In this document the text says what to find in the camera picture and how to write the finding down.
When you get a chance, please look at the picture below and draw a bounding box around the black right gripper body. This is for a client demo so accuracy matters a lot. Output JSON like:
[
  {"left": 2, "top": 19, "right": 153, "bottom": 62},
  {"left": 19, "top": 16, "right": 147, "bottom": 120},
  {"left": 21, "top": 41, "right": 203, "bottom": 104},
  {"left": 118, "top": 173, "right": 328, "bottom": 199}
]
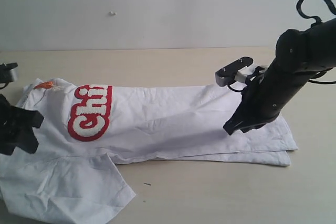
[{"left": 241, "top": 69, "right": 305, "bottom": 124}]

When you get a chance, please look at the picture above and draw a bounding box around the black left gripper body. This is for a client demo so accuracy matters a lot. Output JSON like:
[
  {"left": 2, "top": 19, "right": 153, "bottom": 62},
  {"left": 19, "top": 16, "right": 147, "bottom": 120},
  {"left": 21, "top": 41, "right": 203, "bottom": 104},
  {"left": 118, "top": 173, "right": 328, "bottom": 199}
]
[{"left": 1, "top": 94, "right": 26, "bottom": 153}]

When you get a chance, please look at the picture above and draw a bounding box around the white t-shirt red lettering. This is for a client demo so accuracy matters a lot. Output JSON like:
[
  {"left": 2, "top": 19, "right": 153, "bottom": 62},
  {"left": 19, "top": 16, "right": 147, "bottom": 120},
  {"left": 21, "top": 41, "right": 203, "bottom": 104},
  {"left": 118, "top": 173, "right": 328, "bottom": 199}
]
[{"left": 1, "top": 78, "right": 297, "bottom": 223}]

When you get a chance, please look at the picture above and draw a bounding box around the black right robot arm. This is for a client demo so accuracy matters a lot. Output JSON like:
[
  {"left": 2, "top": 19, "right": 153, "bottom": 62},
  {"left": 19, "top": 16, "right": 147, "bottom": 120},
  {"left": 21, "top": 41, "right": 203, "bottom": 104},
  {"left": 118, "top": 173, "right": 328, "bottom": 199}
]
[{"left": 223, "top": 19, "right": 335, "bottom": 135}]

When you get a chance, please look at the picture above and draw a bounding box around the orange neck tag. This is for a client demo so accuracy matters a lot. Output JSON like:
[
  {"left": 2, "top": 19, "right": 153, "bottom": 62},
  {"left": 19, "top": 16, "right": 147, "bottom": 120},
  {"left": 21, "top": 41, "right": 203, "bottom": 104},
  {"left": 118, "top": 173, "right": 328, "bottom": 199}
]
[{"left": 34, "top": 81, "right": 54, "bottom": 89}]

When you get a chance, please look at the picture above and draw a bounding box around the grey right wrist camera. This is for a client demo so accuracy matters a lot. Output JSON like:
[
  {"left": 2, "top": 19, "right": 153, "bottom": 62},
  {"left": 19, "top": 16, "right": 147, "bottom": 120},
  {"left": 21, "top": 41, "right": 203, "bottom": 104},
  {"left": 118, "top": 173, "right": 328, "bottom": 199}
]
[{"left": 215, "top": 57, "right": 267, "bottom": 87}]

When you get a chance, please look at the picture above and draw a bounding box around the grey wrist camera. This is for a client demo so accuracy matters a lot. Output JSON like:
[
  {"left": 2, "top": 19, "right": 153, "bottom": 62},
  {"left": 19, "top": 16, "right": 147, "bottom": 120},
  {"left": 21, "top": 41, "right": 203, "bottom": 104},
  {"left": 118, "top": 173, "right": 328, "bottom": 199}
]
[
  {"left": 215, "top": 57, "right": 267, "bottom": 87},
  {"left": 0, "top": 62, "right": 18, "bottom": 84}
]

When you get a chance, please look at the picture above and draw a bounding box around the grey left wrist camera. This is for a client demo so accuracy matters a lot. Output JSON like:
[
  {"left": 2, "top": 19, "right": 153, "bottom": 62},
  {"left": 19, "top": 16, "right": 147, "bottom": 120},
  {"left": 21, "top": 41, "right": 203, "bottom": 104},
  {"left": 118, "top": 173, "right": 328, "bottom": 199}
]
[{"left": 0, "top": 62, "right": 18, "bottom": 84}]

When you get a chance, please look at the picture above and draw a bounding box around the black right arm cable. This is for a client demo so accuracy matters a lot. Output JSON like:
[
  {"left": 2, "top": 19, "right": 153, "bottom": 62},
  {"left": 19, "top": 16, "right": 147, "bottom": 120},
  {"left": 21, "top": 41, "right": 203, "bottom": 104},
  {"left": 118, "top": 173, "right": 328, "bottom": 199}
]
[{"left": 296, "top": 0, "right": 336, "bottom": 25}]

